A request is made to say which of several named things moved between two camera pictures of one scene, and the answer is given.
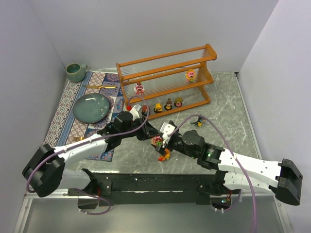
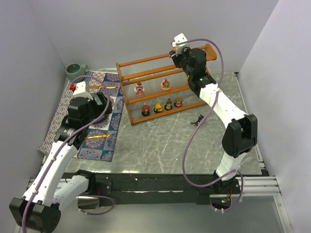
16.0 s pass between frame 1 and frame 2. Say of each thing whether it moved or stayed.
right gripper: moved
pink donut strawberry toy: moved
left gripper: moved
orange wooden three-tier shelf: stayed
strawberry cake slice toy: stayed
